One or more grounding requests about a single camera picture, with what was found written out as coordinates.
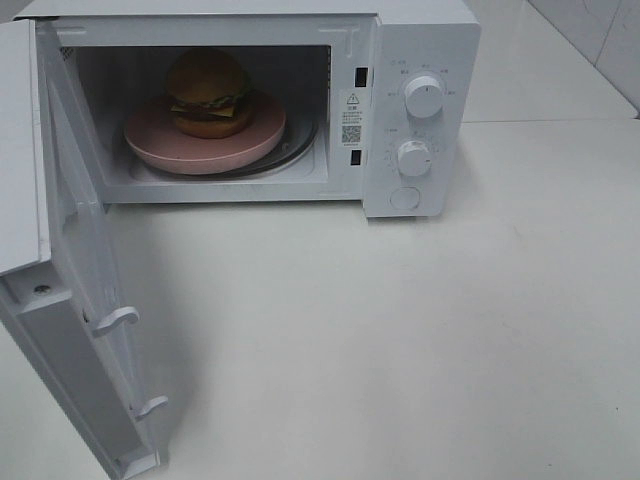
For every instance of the round white door button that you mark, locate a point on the round white door button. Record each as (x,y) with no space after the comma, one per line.
(405,198)

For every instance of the burger with lettuce and cheese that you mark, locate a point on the burger with lettuce and cheese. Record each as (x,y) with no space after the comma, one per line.
(210,94)

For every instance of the pink round plate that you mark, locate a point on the pink round plate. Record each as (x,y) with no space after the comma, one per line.
(267,112)

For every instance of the glass microwave turntable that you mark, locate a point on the glass microwave turntable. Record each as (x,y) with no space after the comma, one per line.
(295,147)

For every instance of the lower white timer knob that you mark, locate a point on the lower white timer knob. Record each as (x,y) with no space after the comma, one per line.
(414,158)

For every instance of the white warning label sticker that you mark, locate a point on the white warning label sticker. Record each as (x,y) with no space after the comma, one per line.
(352,118)

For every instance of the white microwave oven body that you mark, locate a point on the white microwave oven body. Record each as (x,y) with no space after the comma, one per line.
(302,52)

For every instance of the upper white power knob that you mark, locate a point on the upper white power knob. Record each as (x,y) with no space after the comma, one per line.
(424,95)

